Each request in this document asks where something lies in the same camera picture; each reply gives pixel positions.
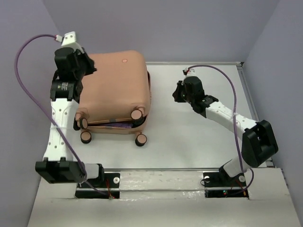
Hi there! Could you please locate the aluminium rail front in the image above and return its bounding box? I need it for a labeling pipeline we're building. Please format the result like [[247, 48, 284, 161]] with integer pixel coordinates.
[[105, 167, 219, 172]]

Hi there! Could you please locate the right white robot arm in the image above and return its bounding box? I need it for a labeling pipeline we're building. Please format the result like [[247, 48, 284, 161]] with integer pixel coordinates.
[[172, 76, 278, 185]]

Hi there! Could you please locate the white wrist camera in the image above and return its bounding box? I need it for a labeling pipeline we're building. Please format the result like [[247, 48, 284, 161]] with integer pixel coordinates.
[[61, 31, 85, 53], [182, 68, 196, 77]]

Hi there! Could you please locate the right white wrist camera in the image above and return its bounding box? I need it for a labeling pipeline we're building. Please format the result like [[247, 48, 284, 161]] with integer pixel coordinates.
[[182, 68, 196, 77]]

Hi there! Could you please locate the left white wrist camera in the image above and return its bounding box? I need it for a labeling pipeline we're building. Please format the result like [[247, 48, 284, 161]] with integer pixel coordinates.
[[61, 31, 85, 53]]

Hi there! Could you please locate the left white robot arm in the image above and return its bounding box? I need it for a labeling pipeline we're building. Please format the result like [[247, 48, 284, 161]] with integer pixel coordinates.
[[35, 47, 105, 187]]

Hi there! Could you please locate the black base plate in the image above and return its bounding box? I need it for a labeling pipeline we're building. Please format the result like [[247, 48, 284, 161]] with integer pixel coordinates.
[[200, 172, 249, 198], [74, 172, 120, 199]]

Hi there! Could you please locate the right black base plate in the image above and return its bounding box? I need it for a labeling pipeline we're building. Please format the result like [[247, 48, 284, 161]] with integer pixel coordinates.
[[200, 172, 249, 198]]

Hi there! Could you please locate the purple garment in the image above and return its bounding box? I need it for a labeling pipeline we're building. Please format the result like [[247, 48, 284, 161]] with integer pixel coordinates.
[[102, 119, 134, 129]]

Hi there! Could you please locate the pink hard-shell suitcase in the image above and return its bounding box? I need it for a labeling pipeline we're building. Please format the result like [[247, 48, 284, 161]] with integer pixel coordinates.
[[75, 50, 152, 147]]

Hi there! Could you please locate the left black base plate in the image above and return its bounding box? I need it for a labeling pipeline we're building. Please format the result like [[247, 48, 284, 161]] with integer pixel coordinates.
[[74, 172, 120, 199]]

